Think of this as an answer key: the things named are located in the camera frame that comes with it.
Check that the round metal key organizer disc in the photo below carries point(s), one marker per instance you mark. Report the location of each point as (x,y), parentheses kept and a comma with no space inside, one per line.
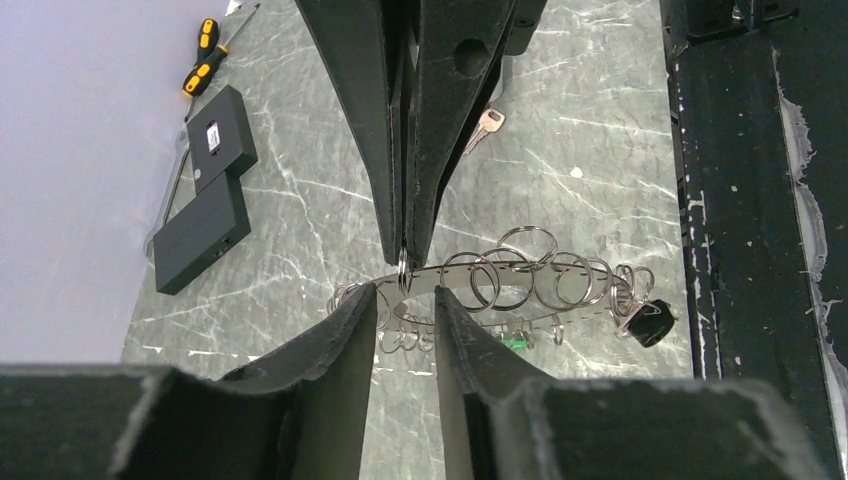
(522,283)

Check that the yellow black screwdriver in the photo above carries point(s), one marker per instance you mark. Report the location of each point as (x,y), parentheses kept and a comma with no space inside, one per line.
(201,75)
(207,39)

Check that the small black flat box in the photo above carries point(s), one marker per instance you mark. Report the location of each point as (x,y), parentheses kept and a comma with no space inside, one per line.
(220,138)

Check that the loose silver key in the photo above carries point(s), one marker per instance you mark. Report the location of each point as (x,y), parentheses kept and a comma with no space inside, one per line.
(491,121)

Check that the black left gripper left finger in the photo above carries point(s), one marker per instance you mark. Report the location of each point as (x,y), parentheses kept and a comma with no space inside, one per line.
(297,412)

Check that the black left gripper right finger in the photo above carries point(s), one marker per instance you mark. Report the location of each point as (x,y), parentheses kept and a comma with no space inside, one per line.
(503,418)

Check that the green key tag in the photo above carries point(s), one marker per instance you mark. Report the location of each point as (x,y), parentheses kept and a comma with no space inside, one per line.
(519,340)

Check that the yellow black screwdriver rear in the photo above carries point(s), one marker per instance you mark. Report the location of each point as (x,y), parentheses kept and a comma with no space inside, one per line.
(207,39)

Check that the black key tag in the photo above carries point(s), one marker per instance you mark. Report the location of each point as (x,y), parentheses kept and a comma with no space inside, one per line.
(651,323)

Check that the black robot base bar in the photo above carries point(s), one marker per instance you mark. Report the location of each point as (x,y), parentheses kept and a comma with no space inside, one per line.
(758,107)

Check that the yellow black screwdriver front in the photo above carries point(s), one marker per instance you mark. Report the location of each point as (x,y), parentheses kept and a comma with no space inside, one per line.
(201,75)

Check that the large black flat box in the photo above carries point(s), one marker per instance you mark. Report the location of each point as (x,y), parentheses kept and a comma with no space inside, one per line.
(199,234)

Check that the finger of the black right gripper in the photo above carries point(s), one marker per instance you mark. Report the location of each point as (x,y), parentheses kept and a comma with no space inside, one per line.
(461,46)
(358,41)

